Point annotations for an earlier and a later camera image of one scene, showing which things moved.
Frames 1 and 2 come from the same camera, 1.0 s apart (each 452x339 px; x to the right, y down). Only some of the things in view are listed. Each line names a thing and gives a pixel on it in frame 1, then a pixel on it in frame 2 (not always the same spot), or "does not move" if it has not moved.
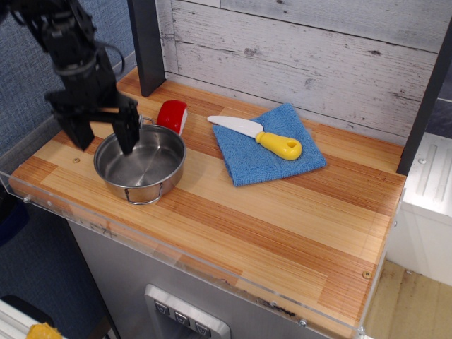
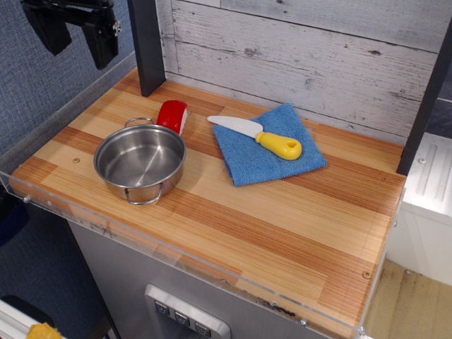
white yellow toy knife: [287, 149] does not move
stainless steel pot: [155, 163] does not move
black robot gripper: [92, 92] to [54, 33]
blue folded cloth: [248, 161] does not move
